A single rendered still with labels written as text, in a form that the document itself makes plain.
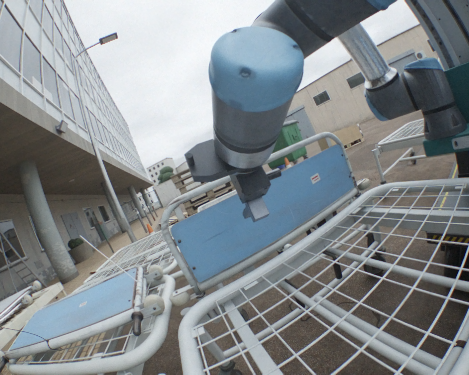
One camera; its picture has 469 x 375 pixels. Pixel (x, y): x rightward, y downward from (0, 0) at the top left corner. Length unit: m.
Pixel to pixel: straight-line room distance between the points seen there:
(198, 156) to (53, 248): 5.77
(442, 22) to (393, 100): 0.46
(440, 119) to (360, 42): 0.37
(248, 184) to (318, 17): 0.26
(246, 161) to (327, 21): 0.20
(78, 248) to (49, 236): 3.26
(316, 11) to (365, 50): 0.55
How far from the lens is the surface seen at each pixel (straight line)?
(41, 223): 6.04
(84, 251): 9.14
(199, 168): 0.31
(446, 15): 1.07
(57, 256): 5.98
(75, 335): 0.79
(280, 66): 0.19
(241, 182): 0.34
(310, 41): 0.28
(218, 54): 0.20
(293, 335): 1.07
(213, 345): 0.79
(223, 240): 0.62
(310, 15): 0.27
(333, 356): 0.94
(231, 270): 0.66
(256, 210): 0.38
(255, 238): 0.65
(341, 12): 0.26
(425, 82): 0.83
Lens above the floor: 0.79
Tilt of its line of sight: 5 degrees down
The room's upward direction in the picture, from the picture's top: 24 degrees counter-clockwise
